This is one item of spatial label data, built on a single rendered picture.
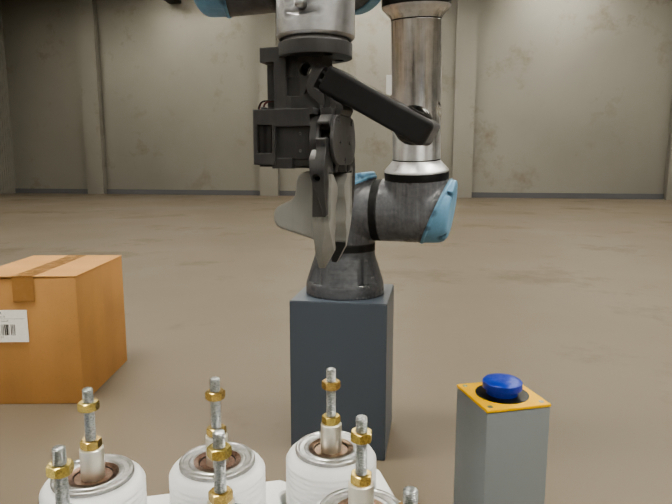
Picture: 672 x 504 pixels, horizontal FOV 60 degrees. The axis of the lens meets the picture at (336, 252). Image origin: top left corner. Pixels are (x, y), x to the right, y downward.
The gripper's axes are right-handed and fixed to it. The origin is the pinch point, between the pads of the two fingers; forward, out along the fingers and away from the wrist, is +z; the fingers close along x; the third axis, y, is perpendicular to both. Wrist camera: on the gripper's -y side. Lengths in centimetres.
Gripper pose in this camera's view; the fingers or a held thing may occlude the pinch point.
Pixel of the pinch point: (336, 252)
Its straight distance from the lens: 58.4
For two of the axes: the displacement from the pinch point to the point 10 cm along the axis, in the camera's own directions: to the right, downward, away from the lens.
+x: -3.1, 1.5, -9.4
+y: -9.5, -0.5, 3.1
